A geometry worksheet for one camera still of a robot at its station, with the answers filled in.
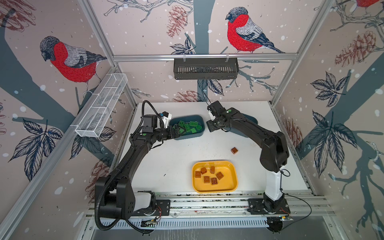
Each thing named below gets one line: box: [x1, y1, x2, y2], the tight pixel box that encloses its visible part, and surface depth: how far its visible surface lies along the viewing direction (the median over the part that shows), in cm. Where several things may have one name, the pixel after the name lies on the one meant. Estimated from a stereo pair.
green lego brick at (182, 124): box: [178, 120, 185, 134], surface depth 106 cm
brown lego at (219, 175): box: [216, 171, 224, 181], surface depth 85 cm
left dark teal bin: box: [169, 114, 205, 140], surface depth 106 cm
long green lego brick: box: [189, 121, 199, 127], surface depth 109 cm
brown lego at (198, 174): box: [195, 171, 201, 178], surface depth 85 cm
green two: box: [184, 123, 191, 133], surface depth 106 cm
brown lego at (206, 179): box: [203, 176, 210, 184], surface depth 83 cm
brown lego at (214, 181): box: [210, 177, 218, 185], surface depth 83 cm
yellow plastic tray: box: [192, 160, 239, 194], surface depth 85 cm
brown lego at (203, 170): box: [200, 167, 207, 175], surface depth 85 cm
